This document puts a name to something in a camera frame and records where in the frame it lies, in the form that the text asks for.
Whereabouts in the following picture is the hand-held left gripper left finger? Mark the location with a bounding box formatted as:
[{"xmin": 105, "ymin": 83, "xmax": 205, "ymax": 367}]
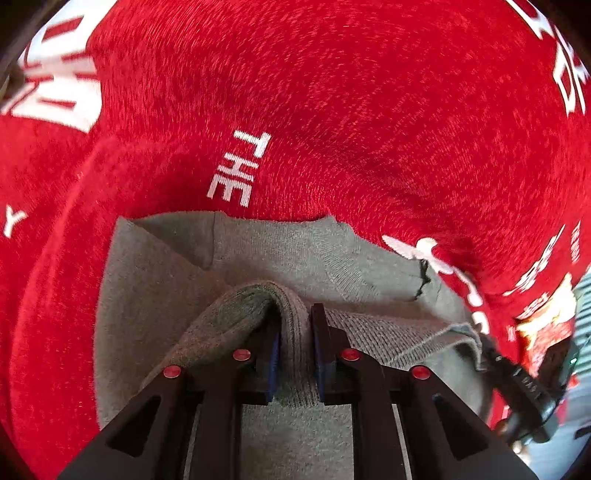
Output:
[{"xmin": 58, "ymin": 318, "xmax": 282, "ymax": 480}]

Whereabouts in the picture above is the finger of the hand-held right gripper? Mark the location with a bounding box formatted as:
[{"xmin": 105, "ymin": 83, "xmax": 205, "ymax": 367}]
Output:
[{"xmin": 475, "ymin": 332, "xmax": 511, "ymax": 372}]

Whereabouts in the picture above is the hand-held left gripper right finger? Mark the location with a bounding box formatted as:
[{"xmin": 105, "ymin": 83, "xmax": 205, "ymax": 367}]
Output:
[{"xmin": 310, "ymin": 303, "xmax": 541, "ymax": 480}]

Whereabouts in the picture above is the grey knit sweater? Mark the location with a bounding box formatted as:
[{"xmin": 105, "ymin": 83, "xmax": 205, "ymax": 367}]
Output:
[{"xmin": 95, "ymin": 213, "xmax": 497, "ymax": 480}]

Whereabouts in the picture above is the red gold patterned cushion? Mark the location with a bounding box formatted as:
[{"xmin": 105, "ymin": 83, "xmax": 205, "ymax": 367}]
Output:
[{"xmin": 510, "ymin": 273, "xmax": 579, "ymax": 377}]

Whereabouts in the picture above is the green white striped cloth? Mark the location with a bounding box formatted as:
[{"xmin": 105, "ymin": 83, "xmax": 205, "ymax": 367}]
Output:
[{"xmin": 570, "ymin": 271, "xmax": 591, "ymax": 416}]

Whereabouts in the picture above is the red printed blanket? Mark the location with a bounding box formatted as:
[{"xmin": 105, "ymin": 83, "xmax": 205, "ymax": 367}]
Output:
[{"xmin": 0, "ymin": 0, "xmax": 591, "ymax": 478}]

